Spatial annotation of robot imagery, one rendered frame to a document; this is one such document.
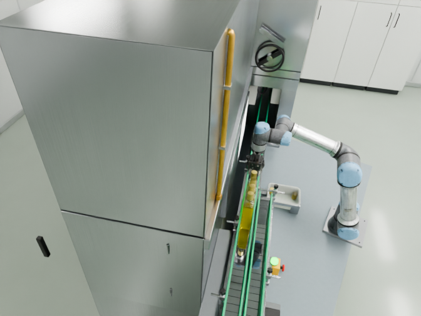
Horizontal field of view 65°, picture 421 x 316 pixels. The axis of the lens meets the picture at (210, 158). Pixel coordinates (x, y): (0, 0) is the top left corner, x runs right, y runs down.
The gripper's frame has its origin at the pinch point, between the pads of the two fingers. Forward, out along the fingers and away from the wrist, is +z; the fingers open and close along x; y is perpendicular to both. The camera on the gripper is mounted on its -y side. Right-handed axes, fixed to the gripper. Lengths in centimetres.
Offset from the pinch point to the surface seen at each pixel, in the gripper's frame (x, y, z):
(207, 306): -6, 70, 28
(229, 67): -10, 50, -84
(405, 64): 167, -382, 61
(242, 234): 1.2, 23.8, 27.5
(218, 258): -8, 43, 28
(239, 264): 4, 43, 28
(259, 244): 11.7, 27.2, 27.5
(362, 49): 101, -377, 47
